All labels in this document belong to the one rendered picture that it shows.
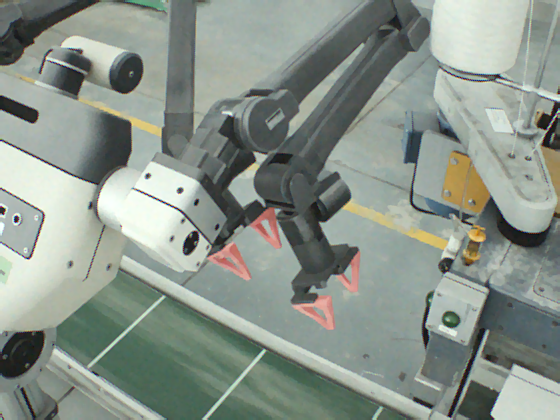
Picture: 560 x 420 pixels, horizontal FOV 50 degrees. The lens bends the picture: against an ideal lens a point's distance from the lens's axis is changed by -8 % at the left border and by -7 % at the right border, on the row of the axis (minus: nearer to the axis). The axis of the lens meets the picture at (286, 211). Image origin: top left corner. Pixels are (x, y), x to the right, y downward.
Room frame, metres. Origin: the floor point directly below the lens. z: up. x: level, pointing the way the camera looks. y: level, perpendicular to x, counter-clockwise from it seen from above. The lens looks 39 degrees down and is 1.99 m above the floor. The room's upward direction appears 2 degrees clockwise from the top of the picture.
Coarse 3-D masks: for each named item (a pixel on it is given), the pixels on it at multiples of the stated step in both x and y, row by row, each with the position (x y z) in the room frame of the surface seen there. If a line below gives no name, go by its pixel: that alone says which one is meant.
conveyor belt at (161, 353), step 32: (128, 288) 1.54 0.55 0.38; (96, 320) 1.38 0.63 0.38; (128, 320) 1.39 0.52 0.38; (160, 320) 1.40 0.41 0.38; (192, 320) 1.41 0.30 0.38; (96, 352) 1.24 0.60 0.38; (128, 352) 1.25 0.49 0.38; (160, 352) 1.26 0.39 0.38; (192, 352) 1.27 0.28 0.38; (224, 352) 1.28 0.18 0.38; (256, 352) 1.29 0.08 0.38; (128, 384) 1.12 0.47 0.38; (160, 384) 1.13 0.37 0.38; (192, 384) 1.14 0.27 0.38; (224, 384) 1.15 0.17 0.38; (256, 384) 1.16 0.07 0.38; (288, 384) 1.16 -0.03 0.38; (320, 384) 1.17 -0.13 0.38; (192, 416) 1.03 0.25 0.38; (224, 416) 1.03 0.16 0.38; (256, 416) 1.04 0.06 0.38; (288, 416) 1.04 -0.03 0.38; (320, 416) 1.05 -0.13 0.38; (352, 416) 1.05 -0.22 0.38; (384, 416) 1.05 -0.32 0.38
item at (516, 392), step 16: (512, 368) 0.76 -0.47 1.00; (512, 384) 0.76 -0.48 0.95; (528, 384) 0.74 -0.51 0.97; (544, 384) 0.73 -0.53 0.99; (496, 400) 0.77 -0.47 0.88; (512, 400) 0.75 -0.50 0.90; (528, 400) 0.73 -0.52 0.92; (544, 400) 0.72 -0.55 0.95; (496, 416) 0.76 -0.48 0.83; (512, 416) 0.74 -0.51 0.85; (528, 416) 0.73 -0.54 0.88; (544, 416) 0.71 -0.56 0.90
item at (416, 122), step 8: (408, 112) 1.22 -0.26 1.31; (416, 112) 1.23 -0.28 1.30; (424, 112) 1.23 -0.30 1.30; (408, 120) 1.19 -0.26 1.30; (416, 120) 1.20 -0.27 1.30; (424, 120) 1.20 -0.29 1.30; (432, 120) 1.20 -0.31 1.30; (408, 128) 1.16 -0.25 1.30; (416, 128) 1.16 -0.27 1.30; (424, 128) 1.16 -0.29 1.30; (432, 128) 1.17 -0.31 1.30; (408, 136) 1.15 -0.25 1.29; (416, 136) 1.15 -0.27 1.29; (408, 144) 1.15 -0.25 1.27; (416, 144) 1.15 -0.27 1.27; (408, 152) 1.15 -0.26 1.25; (416, 152) 1.15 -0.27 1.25; (408, 160) 1.15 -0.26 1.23; (416, 160) 1.15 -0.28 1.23
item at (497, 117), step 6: (486, 108) 1.06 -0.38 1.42; (492, 108) 1.07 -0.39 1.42; (498, 108) 1.07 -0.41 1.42; (492, 114) 1.04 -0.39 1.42; (498, 114) 1.04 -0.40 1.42; (504, 114) 1.04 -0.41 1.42; (492, 120) 1.02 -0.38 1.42; (498, 120) 1.02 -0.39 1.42; (504, 120) 1.02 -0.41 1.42; (492, 126) 0.99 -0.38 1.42; (498, 126) 1.00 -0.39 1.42; (504, 126) 1.00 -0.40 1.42; (510, 126) 1.00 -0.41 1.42; (504, 132) 0.98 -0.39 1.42; (510, 132) 0.98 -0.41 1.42
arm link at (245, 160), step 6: (174, 138) 0.93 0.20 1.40; (180, 138) 0.93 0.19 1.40; (168, 144) 0.92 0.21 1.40; (174, 144) 0.92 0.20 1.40; (180, 144) 0.92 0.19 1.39; (174, 150) 0.91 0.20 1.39; (240, 156) 0.92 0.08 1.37; (246, 156) 0.93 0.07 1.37; (252, 156) 0.93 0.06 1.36; (240, 162) 0.92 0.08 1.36; (246, 162) 0.93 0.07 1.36; (252, 162) 0.93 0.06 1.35; (234, 168) 0.91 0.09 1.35; (240, 168) 0.92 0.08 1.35; (246, 168) 0.93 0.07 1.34; (234, 174) 0.91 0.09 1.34
